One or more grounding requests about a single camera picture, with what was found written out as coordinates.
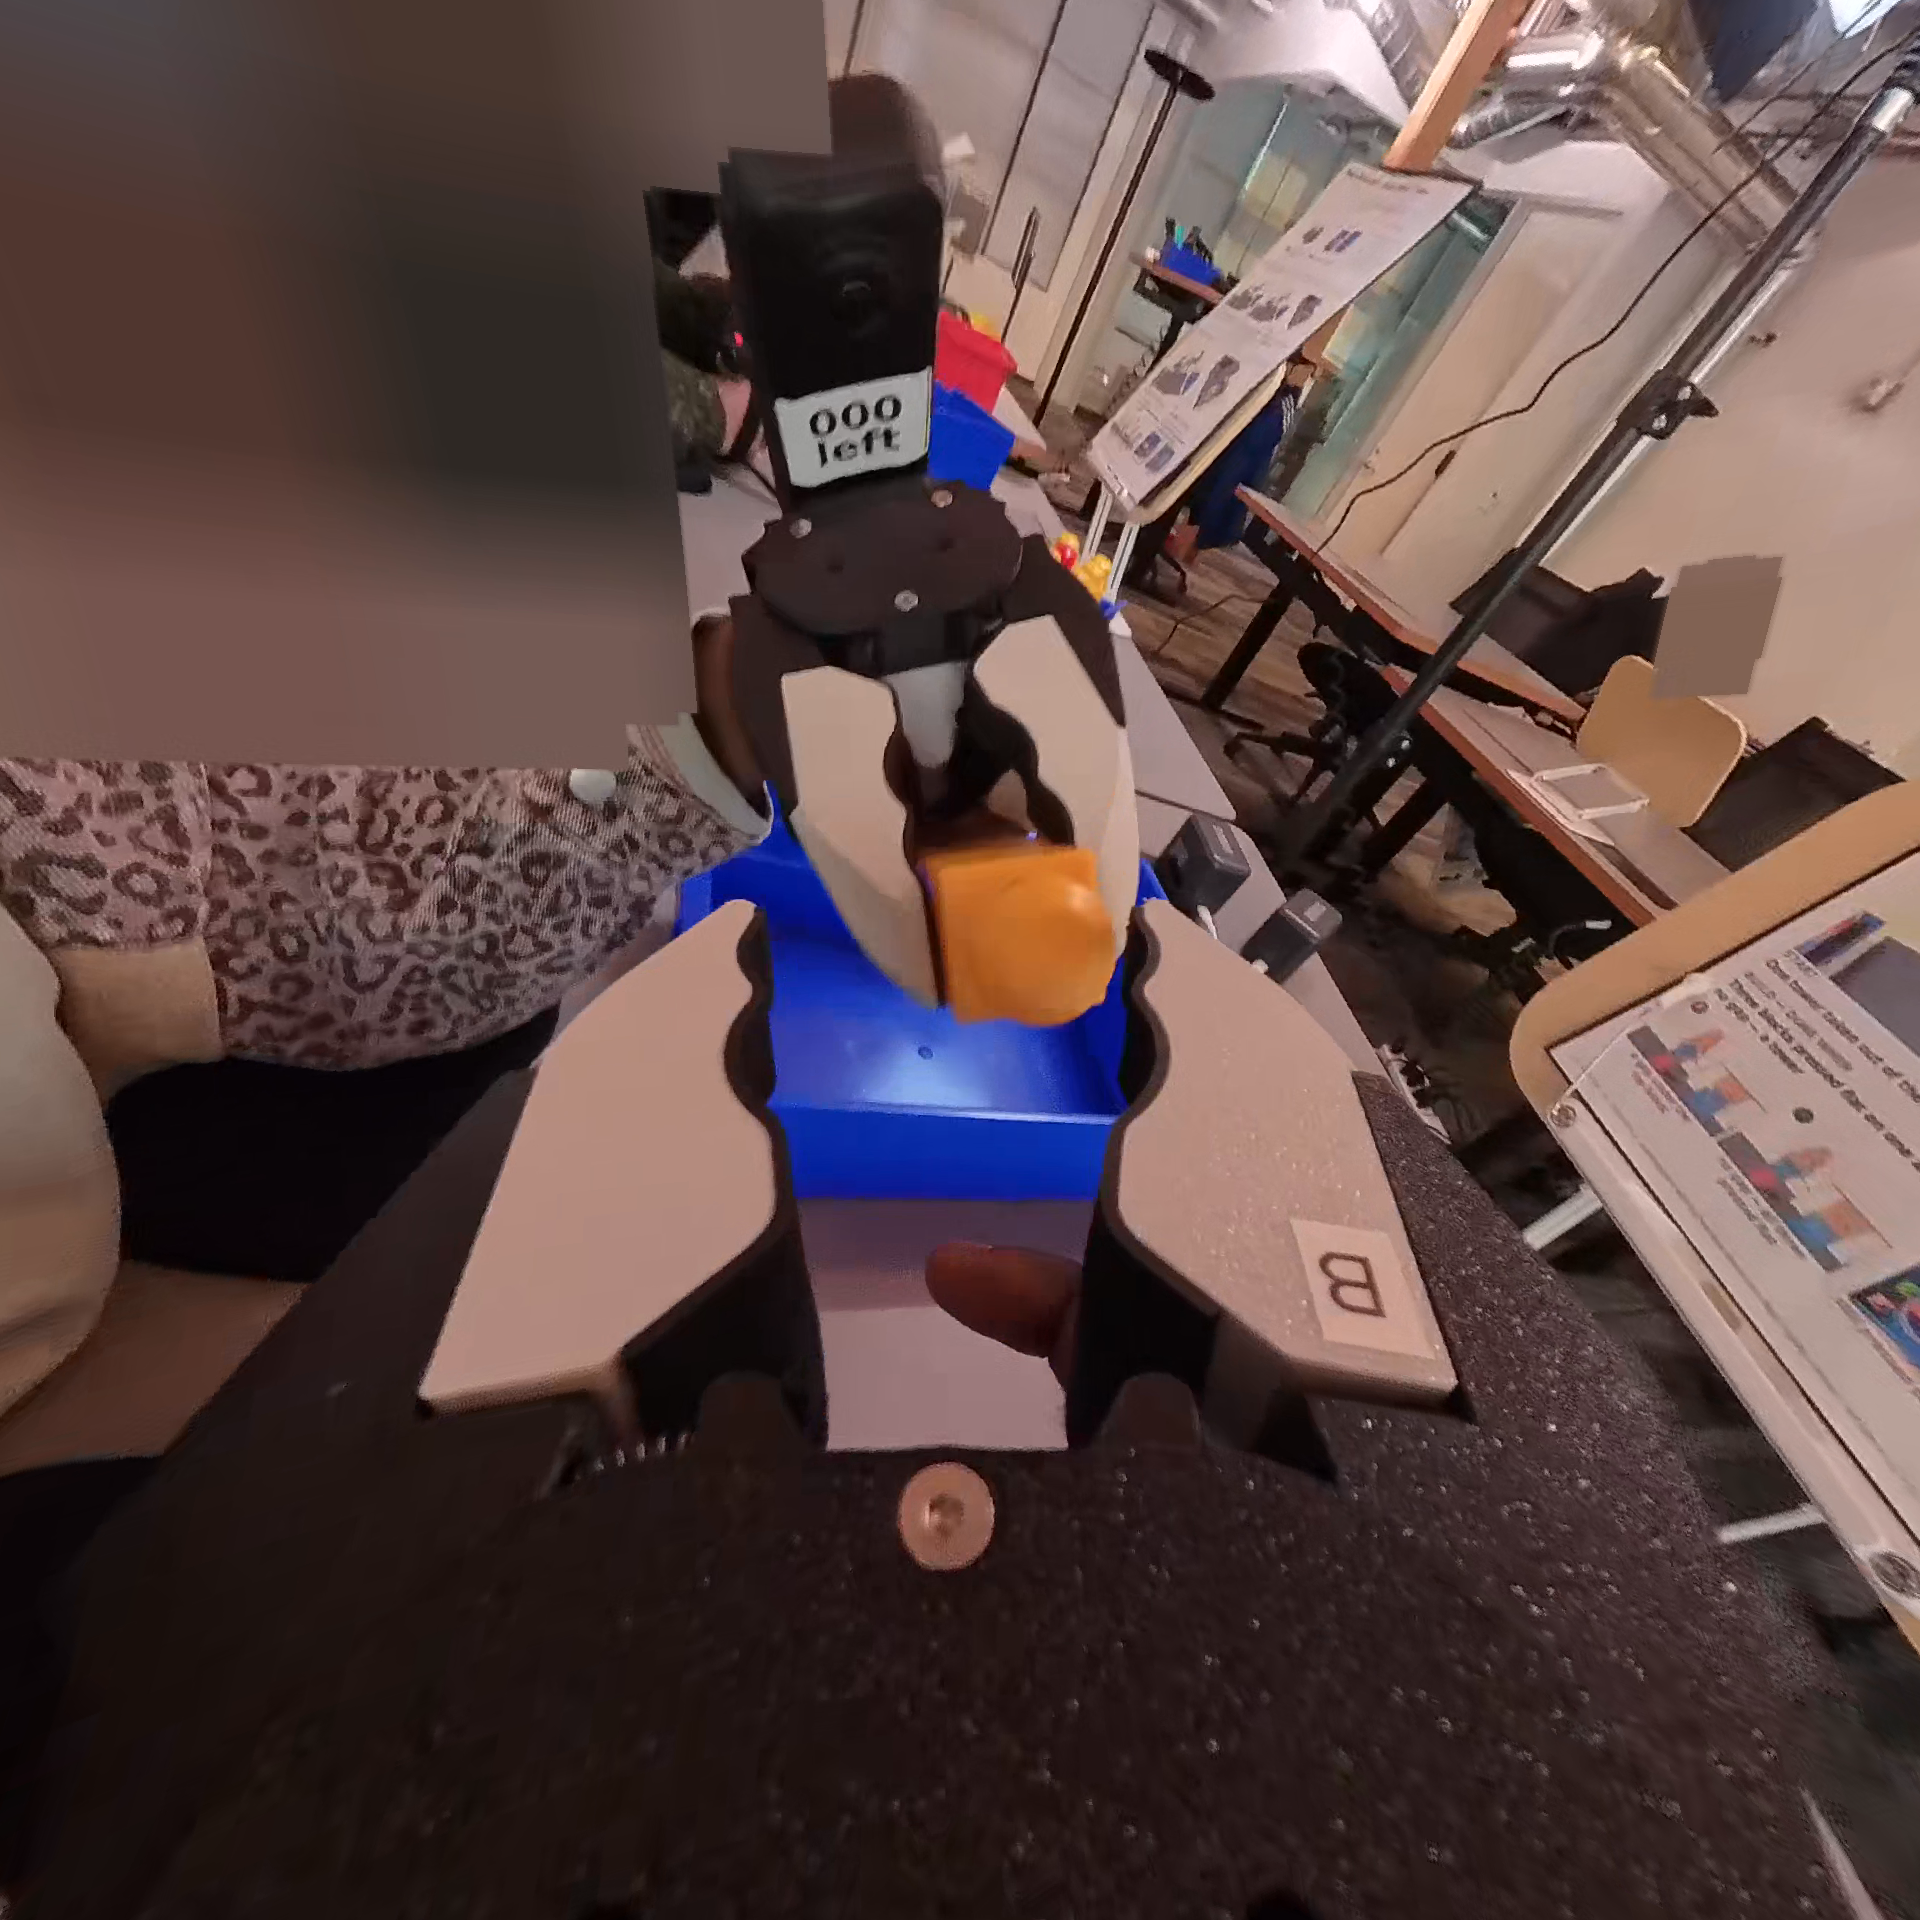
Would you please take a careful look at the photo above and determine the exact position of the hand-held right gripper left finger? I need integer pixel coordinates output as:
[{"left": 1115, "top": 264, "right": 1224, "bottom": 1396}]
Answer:
[{"left": 415, "top": 900, "right": 829, "bottom": 1448}]

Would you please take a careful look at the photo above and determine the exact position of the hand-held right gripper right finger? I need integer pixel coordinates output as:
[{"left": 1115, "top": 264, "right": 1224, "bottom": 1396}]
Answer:
[{"left": 1062, "top": 903, "right": 1464, "bottom": 1448}]

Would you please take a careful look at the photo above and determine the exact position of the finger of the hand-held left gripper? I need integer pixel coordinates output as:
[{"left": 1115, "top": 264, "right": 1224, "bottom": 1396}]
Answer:
[
  {"left": 959, "top": 562, "right": 1145, "bottom": 923},
  {"left": 729, "top": 599, "right": 943, "bottom": 1000}
]

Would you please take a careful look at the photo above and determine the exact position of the orange mega block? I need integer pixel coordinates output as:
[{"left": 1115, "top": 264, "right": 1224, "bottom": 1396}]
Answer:
[{"left": 919, "top": 837, "right": 1121, "bottom": 1031}]

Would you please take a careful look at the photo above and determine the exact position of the person's leopard-sleeved left forearm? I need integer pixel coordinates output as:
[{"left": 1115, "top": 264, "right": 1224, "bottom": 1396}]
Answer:
[{"left": 0, "top": 718, "right": 775, "bottom": 1070}]

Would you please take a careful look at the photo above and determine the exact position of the person's left hand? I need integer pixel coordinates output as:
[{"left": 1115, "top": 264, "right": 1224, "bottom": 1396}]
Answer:
[{"left": 693, "top": 612, "right": 769, "bottom": 805}]

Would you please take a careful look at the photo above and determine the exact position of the person's right hand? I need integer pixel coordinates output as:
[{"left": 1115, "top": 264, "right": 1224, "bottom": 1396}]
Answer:
[{"left": 926, "top": 1240, "right": 1085, "bottom": 1365}]

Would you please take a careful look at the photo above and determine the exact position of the red plastic bin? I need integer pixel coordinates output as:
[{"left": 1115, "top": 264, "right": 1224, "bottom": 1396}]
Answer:
[{"left": 934, "top": 306, "right": 1022, "bottom": 410}]

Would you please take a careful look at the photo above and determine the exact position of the small blue plastic bin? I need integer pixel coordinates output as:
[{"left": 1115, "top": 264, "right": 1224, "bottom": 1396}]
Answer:
[{"left": 928, "top": 380, "right": 1019, "bottom": 493}]

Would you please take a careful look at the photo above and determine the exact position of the black power brick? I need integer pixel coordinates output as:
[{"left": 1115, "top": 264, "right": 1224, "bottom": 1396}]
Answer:
[
  {"left": 1168, "top": 813, "right": 1257, "bottom": 920},
  {"left": 1240, "top": 890, "right": 1345, "bottom": 980}
]

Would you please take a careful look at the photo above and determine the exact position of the black floor lamp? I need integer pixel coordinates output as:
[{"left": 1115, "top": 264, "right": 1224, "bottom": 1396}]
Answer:
[{"left": 1035, "top": 45, "right": 1221, "bottom": 442}]

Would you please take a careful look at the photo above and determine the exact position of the black office chair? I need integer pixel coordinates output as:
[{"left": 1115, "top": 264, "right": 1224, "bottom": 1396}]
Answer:
[{"left": 1294, "top": 643, "right": 1414, "bottom": 770}]

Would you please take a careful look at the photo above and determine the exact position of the blue jacket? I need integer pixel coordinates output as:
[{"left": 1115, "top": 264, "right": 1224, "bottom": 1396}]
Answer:
[{"left": 1187, "top": 380, "right": 1295, "bottom": 554}]

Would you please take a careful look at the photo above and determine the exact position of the wooden desk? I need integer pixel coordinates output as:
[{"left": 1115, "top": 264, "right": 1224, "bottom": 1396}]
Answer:
[
  {"left": 1199, "top": 484, "right": 1586, "bottom": 730},
  {"left": 1410, "top": 687, "right": 1729, "bottom": 935}
]

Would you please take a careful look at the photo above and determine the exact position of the poster board on easel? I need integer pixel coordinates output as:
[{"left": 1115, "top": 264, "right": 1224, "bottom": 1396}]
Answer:
[{"left": 1083, "top": 162, "right": 1483, "bottom": 595}]

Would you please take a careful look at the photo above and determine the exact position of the black bag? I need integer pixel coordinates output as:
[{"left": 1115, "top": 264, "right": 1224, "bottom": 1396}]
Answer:
[{"left": 1449, "top": 564, "right": 1671, "bottom": 710}]

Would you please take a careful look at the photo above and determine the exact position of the instruction sheet board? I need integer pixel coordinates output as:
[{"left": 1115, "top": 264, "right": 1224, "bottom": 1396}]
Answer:
[{"left": 1505, "top": 776, "right": 1920, "bottom": 1644}]

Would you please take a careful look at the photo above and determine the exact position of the white tray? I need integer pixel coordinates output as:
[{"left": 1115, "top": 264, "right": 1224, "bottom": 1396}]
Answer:
[{"left": 1527, "top": 762, "right": 1648, "bottom": 823}]

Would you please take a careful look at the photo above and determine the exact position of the person's torso and lap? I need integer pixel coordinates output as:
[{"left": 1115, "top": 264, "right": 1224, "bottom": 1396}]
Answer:
[{"left": 0, "top": 900, "right": 318, "bottom": 1478}]

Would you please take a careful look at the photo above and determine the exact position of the black light stand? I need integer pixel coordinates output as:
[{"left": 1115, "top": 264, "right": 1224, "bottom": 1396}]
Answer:
[{"left": 1302, "top": 66, "right": 1920, "bottom": 879}]

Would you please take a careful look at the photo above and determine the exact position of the beige chair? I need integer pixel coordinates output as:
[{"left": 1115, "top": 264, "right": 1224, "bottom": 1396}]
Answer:
[{"left": 1574, "top": 654, "right": 1751, "bottom": 830}]

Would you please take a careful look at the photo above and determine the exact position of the studio light panel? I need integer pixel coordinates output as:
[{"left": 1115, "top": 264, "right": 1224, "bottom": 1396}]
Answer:
[{"left": 1691, "top": 0, "right": 1870, "bottom": 95}]

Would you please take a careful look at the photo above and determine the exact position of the silver ventilation duct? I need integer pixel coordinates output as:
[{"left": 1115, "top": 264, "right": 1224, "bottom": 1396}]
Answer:
[{"left": 1499, "top": 0, "right": 1713, "bottom": 170}]

